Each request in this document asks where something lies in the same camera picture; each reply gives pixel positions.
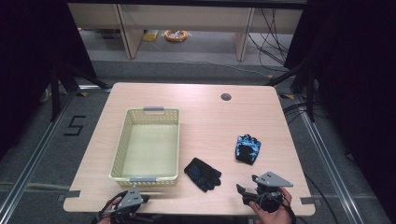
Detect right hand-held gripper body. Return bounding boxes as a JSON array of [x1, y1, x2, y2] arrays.
[[248, 171, 294, 215]]

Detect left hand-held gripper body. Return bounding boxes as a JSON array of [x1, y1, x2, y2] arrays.
[[114, 187, 146, 222]]

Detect blue and black fingerless glove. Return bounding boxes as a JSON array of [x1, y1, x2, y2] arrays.
[[234, 133, 262, 166]]

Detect pale yellow plastic basket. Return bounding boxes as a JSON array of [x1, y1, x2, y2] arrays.
[[108, 105, 181, 189]]

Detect person's left hand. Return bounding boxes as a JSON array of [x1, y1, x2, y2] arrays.
[[96, 196, 123, 224]]

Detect person's right hand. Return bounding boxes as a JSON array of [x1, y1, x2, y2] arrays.
[[248, 186, 293, 224]]

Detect black metal stand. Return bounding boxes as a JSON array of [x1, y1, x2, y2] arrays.
[[264, 61, 316, 123], [49, 61, 110, 122]]

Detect dark curtain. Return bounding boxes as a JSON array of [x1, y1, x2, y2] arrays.
[[0, 0, 97, 160], [284, 0, 396, 216]]

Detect yellow packet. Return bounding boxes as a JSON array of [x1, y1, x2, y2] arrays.
[[142, 30, 160, 43]]

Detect black floor cable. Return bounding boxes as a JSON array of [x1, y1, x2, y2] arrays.
[[303, 172, 341, 224]]

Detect aluminium floor rail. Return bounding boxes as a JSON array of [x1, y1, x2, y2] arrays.
[[0, 90, 80, 218], [297, 92, 366, 224]]

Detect black floor cables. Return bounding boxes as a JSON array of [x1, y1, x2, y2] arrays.
[[282, 102, 309, 126]]

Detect thin white floor cable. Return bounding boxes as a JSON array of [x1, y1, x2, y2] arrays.
[[148, 40, 273, 78]]

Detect bundle of black cables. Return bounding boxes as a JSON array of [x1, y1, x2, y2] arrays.
[[247, 7, 291, 67]]

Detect orange cable coil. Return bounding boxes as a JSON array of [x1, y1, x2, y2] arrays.
[[163, 29, 190, 43]]

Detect white desk frame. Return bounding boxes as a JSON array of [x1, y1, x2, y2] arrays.
[[67, 3, 304, 62]]

